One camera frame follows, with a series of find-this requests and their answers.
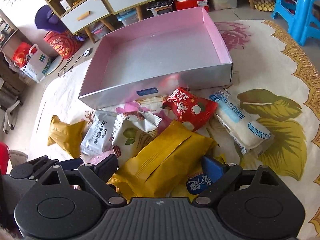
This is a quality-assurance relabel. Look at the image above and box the blue white snack packet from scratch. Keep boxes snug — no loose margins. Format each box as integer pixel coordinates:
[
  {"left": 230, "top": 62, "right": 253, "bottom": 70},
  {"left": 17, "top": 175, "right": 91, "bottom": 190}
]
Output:
[{"left": 186, "top": 173, "right": 213, "bottom": 195}]

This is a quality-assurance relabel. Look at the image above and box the white grey snack packet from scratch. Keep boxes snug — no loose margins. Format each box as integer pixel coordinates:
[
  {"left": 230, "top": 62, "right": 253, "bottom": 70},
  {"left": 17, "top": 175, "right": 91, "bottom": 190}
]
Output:
[{"left": 80, "top": 110, "right": 117, "bottom": 157}]

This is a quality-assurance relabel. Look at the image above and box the small yellow snack bag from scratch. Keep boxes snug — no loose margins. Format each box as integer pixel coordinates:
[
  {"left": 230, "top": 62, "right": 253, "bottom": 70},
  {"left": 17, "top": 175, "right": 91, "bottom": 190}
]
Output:
[{"left": 47, "top": 115, "right": 87, "bottom": 159}]

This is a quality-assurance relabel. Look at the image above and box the white bread package blue label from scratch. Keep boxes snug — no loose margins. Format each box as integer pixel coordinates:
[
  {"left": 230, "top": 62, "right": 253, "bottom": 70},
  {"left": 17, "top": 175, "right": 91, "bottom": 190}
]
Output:
[{"left": 209, "top": 89, "right": 274, "bottom": 155}]

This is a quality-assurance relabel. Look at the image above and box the white green-leaf snack bag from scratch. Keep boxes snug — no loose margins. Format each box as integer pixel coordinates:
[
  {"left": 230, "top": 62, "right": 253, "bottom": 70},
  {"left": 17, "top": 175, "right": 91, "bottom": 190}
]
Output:
[{"left": 112, "top": 111, "right": 162, "bottom": 167}]

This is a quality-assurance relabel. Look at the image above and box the large yellow snack bag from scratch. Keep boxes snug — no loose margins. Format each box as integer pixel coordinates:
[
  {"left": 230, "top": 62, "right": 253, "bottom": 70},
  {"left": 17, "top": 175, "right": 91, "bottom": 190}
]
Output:
[{"left": 108, "top": 120, "right": 217, "bottom": 200}]

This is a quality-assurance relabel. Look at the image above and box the red snack bag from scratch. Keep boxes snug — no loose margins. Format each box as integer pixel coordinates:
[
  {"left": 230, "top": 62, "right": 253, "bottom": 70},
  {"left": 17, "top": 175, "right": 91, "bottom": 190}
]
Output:
[{"left": 162, "top": 87, "right": 218, "bottom": 132}]

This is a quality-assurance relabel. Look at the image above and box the pink and silver cardboard box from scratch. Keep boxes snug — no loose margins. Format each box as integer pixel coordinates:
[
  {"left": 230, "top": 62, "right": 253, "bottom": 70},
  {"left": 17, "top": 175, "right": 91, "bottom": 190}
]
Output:
[{"left": 79, "top": 7, "right": 233, "bottom": 109}]

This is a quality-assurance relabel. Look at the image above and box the white blue shopping bag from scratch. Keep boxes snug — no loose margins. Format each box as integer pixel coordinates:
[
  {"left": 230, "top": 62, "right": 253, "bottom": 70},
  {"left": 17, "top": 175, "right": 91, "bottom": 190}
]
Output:
[{"left": 22, "top": 44, "right": 52, "bottom": 83}]

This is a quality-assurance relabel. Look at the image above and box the red gift bag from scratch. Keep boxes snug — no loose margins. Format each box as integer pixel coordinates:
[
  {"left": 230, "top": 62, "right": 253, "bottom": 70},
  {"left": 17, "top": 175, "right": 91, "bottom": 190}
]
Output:
[{"left": 43, "top": 30, "right": 82, "bottom": 60}]

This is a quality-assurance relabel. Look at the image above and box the purple hat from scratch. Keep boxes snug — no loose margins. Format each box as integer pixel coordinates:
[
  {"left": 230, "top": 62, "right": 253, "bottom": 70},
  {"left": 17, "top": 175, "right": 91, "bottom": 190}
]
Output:
[{"left": 35, "top": 5, "right": 67, "bottom": 33}]

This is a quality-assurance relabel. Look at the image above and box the blue plastic stool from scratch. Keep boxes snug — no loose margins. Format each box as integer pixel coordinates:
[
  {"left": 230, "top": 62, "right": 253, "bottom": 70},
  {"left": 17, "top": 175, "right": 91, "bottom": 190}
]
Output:
[{"left": 272, "top": 0, "right": 319, "bottom": 46}]

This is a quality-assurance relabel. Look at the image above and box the clear plastic storage bin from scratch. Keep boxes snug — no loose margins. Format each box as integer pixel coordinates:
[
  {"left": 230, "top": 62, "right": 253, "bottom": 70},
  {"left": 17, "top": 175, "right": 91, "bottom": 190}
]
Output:
[{"left": 210, "top": 0, "right": 238, "bottom": 10}]

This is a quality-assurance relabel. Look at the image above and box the yellow egg tray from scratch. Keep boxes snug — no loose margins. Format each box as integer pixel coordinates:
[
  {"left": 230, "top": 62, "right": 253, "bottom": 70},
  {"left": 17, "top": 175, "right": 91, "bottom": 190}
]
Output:
[{"left": 253, "top": 0, "right": 275, "bottom": 12}]

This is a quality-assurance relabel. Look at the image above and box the red storage box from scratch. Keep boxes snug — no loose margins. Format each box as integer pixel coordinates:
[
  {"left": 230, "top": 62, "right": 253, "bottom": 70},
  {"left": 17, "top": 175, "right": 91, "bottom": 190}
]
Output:
[{"left": 174, "top": 0, "right": 209, "bottom": 12}]

